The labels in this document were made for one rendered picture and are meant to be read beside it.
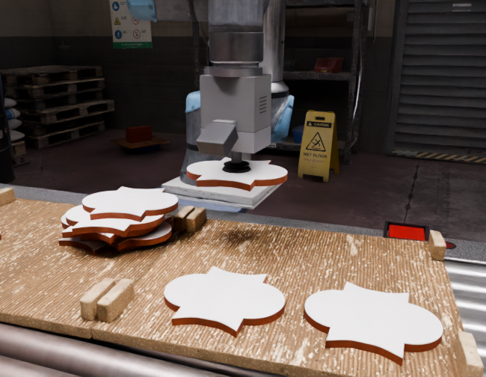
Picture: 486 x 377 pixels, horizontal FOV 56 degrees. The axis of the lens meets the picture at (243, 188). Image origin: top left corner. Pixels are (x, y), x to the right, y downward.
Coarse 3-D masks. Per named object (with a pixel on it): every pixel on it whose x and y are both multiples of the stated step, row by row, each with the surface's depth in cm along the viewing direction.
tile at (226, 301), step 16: (208, 272) 62; (224, 272) 62; (176, 288) 59; (192, 288) 59; (208, 288) 59; (224, 288) 59; (240, 288) 59; (256, 288) 59; (272, 288) 59; (176, 304) 55; (192, 304) 55; (208, 304) 55; (224, 304) 55; (240, 304) 55; (256, 304) 55; (272, 304) 55; (176, 320) 53; (192, 320) 53; (208, 320) 52; (224, 320) 52; (240, 320) 52; (256, 320) 53; (272, 320) 53
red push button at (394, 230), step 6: (390, 228) 81; (396, 228) 81; (402, 228) 81; (408, 228) 81; (414, 228) 81; (420, 228) 81; (390, 234) 79; (396, 234) 79; (402, 234) 79; (408, 234) 79; (414, 234) 79; (420, 234) 79
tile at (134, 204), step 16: (112, 192) 77; (128, 192) 77; (144, 192) 77; (160, 192) 77; (96, 208) 70; (112, 208) 70; (128, 208) 70; (144, 208) 70; (160, 208) 70; (176, 208) 73
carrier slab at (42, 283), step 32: (0, 224) 81; (32, 224) 81; (0, 256) 70; (32, 256) 70; (64, 256) 70; (96, 256) 70; (128, 256) 70; (160, 256) 70; (0, 288) 61; (32, 288) 61; (64, 288) 61; (0, 320) 56; (32, 320) 54; (64, 320) 54; (96, 320) 54
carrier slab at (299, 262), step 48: (192, 240) 75; (240, 240) 75; (288, 240) 75; (336, 240) 75; (384, 240) 75; (144, 288) 61; (288, 288) 61; (336, 288) 61; (384, 288) 61; (432, 288) 61; (96, 336) 53; (144, 336) 51; (192, 336) 51; (240, 336) 51; (288, 336) 51
